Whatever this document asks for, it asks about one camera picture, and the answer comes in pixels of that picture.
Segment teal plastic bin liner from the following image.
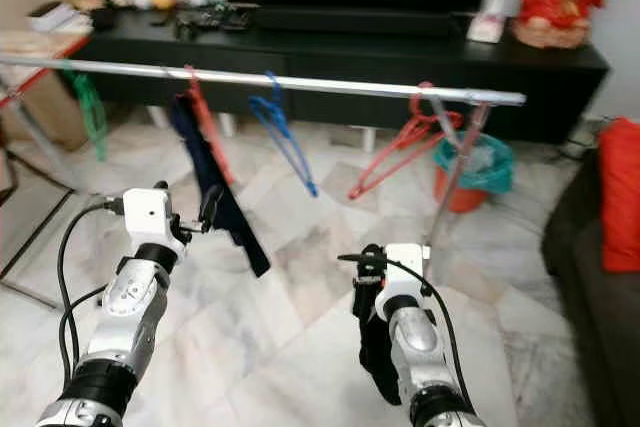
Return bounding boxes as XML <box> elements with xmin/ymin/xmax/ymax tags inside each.
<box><xmin>435</xmin><ymin>132</ymin><xmax>514</xmax><ymax>193</ymax></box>

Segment white tissue box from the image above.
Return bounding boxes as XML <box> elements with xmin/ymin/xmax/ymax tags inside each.
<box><xmin>465</xmin><ymin>0</ymin><xmax>506</xmax><ymax>45</ymax></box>

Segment white box black lid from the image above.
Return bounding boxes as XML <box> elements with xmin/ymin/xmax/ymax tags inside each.
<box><xmin>28</xmin><ymin>2</ymin><xmax>76</xmax><ymax>33</ymax></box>

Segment marble top folding table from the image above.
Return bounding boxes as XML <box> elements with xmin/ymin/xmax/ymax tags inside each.
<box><xmin>0</xmin><ymin>29</ymin><xmax>96</xmax><ymax>308</ymax></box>

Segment dark grey fabric sofa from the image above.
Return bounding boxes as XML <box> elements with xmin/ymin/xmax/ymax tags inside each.
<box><xmin>540</xmin><ymin>147</ymin><xmax>640</xmax><ymax>427</ymax></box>

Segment black garment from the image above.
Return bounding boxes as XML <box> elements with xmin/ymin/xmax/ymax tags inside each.
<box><xmin>352</xmin><ymin>287</ymin><xmax>406</xmax><ymax>406</ymax></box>

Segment black television console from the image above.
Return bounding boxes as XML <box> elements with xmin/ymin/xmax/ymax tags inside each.
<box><xmin>50</xmin><ymin>9</ymin><xmax>611</xmax><ymax>143</ymax></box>

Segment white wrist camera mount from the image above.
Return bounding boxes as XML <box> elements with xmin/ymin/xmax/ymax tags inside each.
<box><xmin>375</xmin><ymin>243</ymin><xmax>426</xmax><ymax>313</ymax></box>
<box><xmin>122</xmin><ymin>187</ymin><xmax>176</xmax><ymax>248</ymax></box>

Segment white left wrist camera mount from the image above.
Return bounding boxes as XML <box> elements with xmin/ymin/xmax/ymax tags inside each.
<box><xmin>122</xmin><ymin>187</ymin><xmax>176</xmax><ymax>248</ymax></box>

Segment black soundbar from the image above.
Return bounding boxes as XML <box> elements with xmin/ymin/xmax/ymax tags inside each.
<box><xmin>253</xmin><ymin>5</ymin><xmax>456</xmax><ymax>38</ymax></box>

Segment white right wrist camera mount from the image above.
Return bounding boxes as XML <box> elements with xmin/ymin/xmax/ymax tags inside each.
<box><xmin>375</xmin><ymin>243</ymin><xmax>426</xmax><ymax>313</ymax></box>

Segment blue plastic hanger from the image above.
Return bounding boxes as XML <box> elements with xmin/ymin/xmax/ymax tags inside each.
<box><xmin>248</xmin><ymin>72</ymin><xmax>319</xmax><ymax>198</ymax></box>

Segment red cushion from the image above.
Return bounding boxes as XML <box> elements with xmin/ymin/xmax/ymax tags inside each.
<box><xmin>598</xmin><ymin>117</ymin><xmax>640</xmax><ymax>273</ymax></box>

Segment orange plastic bucket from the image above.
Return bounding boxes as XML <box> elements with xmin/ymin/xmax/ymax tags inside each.
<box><xmin>435</xmin><ymin>167</ymin><xmax>486</xmax><ymax>214</ymax></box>

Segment green plastic hanger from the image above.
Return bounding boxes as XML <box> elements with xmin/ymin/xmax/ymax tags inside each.
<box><xmin>60</xmin><ymin>65</ymin><xmax>109</xmax><ymax>161</ymax></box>

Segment navy blue t-shirt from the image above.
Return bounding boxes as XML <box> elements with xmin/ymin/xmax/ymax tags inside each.
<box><xmin>168</xmin><ymin>92</ymin><xmax>273</xmax><ymax>278</ymax></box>

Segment silver metal clothes rack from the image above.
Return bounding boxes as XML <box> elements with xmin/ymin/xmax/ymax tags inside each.
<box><xmin>0</xmin><ymin>55</ymin><xmax>529</xmax><ymax>278</ymax></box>

